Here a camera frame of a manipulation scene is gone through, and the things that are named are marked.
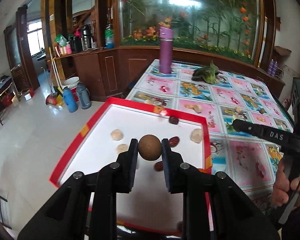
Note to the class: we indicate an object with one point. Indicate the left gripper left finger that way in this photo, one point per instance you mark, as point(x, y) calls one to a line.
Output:
point(127, 168)

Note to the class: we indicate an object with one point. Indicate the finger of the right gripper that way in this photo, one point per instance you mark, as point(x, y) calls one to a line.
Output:
point(267, 133)

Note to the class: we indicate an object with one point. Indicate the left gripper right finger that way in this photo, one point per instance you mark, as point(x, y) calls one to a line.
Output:
point(174, 175)

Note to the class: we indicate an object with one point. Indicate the brown round fruit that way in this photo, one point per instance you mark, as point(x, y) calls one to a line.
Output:
point(149, 147)

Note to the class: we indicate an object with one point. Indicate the beige yam chunk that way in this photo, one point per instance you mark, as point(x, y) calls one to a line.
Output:
point(196, 135)
point(122, 148)
point(238, 110)
point(117, 135)

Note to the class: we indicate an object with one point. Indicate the person right hand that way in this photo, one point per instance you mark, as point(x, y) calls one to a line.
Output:
point(281, 187)

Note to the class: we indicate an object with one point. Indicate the dark red jujube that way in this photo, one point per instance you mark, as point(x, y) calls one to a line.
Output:
point(158, 166)
point(173, 120)
point(174, 141)

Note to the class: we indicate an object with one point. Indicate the red white tray box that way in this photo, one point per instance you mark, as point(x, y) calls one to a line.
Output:
point(103, 183)

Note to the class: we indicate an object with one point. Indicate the small yam chunk left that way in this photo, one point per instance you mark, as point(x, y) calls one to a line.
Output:
point(197, 108)

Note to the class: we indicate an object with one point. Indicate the colourful fruit print tablecloth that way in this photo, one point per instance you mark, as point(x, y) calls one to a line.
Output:
point(251, 162)

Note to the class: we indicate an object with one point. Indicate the purple bottles on shelf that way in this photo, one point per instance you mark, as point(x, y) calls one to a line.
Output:
point(272, 68)

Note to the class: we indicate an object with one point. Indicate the grey thermos flask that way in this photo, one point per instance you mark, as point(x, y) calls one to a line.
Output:
point(83, 96)

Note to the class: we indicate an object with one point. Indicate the blue thermos flask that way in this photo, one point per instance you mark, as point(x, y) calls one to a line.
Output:
point(69, 100)

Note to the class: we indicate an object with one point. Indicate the wooden cabinet shelf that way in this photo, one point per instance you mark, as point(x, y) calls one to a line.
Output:
point(111, 68)

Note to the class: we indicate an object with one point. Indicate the green bok choy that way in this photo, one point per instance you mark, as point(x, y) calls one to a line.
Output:
point(207, 74)

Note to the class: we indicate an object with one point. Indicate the purple thermos bottle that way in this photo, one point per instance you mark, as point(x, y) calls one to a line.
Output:
point(166, 50)

